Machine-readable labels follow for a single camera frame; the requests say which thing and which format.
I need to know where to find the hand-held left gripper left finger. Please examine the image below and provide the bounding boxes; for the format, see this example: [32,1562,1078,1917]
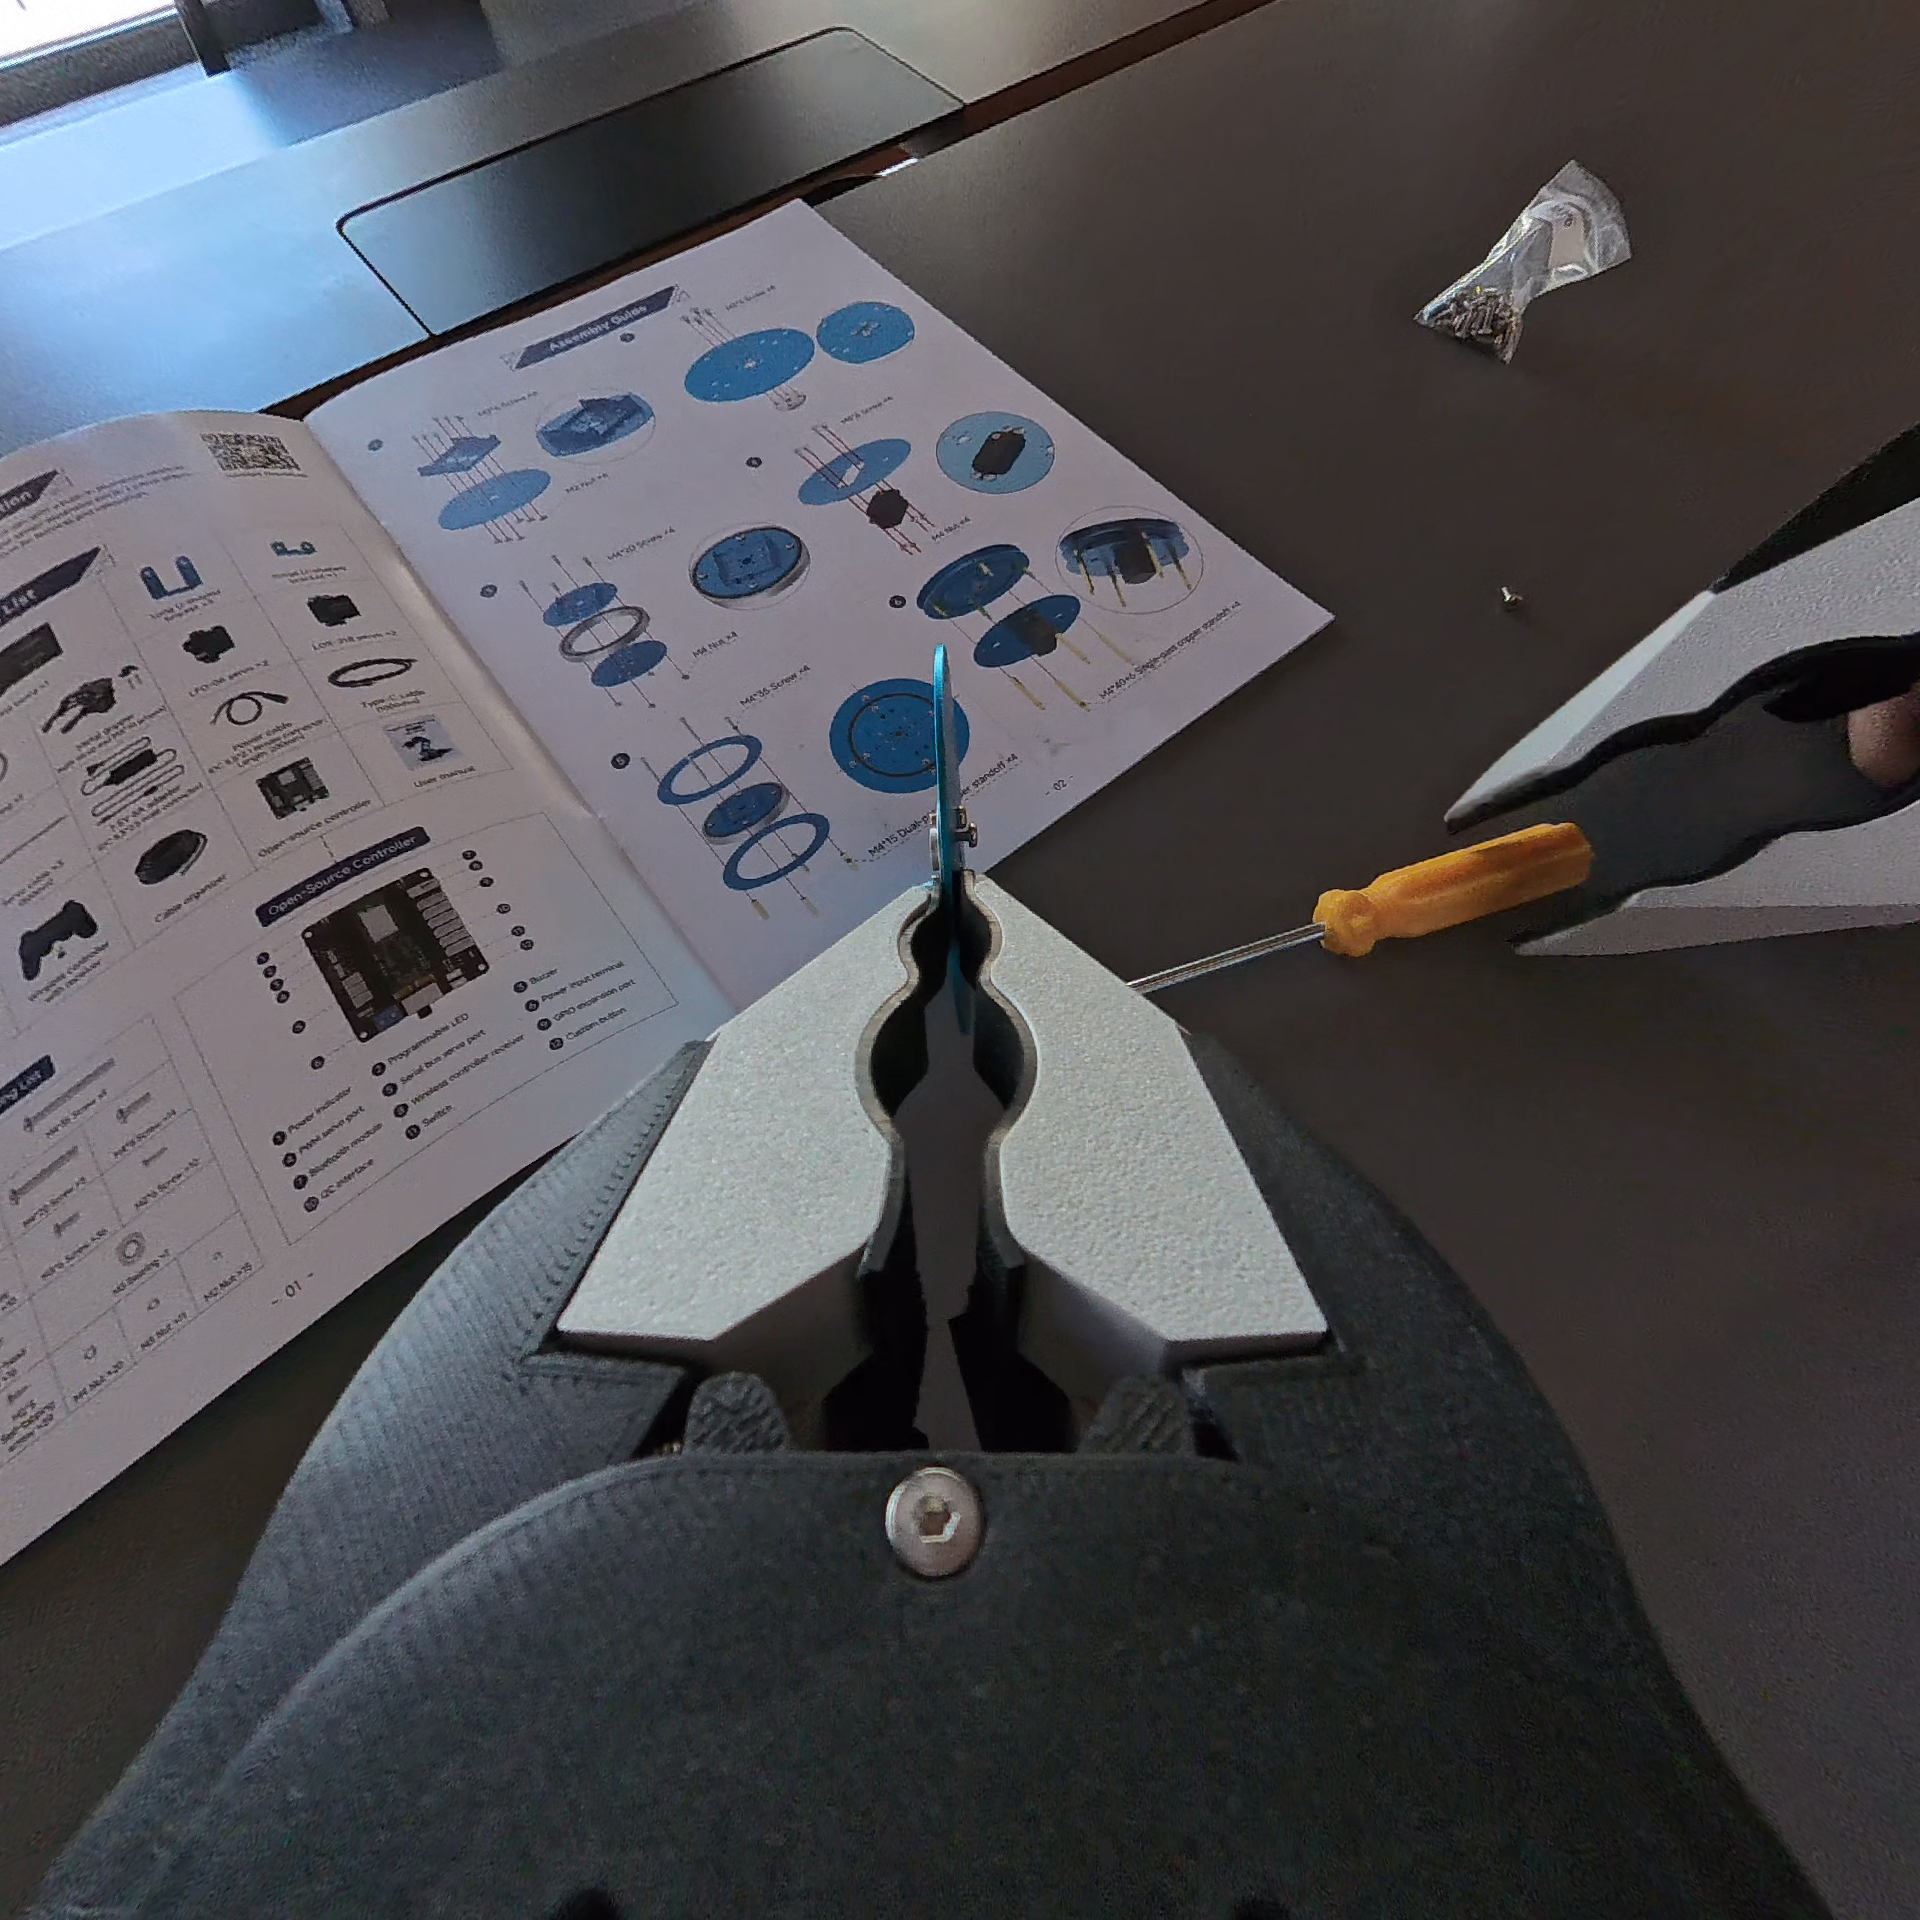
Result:
[555,883,952,1454]

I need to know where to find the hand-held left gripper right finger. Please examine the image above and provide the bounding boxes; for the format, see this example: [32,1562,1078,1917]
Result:
[953,879,1332,1454]

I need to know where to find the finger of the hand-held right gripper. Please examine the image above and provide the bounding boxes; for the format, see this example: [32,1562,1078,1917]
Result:
[1510,779,1920,962]
[1444,496,1920,829]

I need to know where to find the yellow-handled screwdriver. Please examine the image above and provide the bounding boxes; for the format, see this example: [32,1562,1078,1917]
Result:
[1124,819,1596,994]

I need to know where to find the blue round metal plate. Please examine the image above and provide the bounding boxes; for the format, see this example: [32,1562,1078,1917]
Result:
[926,645,986,1070]

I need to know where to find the black adjacent desk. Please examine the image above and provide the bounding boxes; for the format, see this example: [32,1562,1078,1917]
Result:
[0,0,1277,451]

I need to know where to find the black office desk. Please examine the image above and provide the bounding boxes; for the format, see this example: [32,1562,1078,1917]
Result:
[0,0,506,254]

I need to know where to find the clear bag of screws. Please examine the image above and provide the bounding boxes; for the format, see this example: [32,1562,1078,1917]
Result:
[1413,157,1634,365]

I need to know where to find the open assembly manual booklet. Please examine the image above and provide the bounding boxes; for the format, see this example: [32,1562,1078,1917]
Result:
[0,199,1338,1568]

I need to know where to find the desk cable flap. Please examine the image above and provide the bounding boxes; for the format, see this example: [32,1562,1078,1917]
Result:
[337,27,969,338]

